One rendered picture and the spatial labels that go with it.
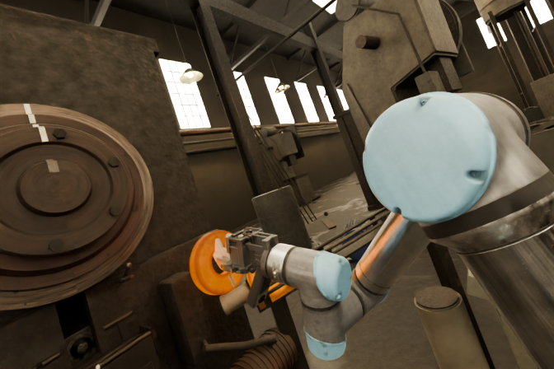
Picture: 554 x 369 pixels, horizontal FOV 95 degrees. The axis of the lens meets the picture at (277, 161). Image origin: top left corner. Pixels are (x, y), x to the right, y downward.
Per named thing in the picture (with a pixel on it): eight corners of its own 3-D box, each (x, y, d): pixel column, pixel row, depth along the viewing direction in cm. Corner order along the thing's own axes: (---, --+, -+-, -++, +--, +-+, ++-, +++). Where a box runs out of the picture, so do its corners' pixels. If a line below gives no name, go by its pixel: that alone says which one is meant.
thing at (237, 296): (227, 310, 81) (218, 293, 81) (251, 296, 83) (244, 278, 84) (227, 319, 75) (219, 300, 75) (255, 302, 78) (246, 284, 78)
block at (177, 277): (177, 361, 77) (154, 282, 79) (199, 342, 83) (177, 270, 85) (195, 367, 70) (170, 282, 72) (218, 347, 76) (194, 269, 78)
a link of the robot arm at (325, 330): (366, 337, 50) (360, 285, 49) (328, 374, 44) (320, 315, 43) (335, 317, 57) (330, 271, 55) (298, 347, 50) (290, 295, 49)
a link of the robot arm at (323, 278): (339, 318, 41) (332, 268, 41) (284, 298, 48) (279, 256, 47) (356, 291, 48) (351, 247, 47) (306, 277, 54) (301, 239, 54)
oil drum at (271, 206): (263, 264, 340) (241, 201, 347) (288, 246, 387) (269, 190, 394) (297, 261, 303) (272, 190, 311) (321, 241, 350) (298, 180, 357)
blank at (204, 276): (178, 249, 61) (185, 247, 59) (225, 222, 74) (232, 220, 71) (204, 309, 61) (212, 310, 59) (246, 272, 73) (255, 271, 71)
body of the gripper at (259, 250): (246, 226, 64) (284, 231, 56) (250, 259, 64) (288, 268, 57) (222, 237, 58) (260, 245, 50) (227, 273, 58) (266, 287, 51)
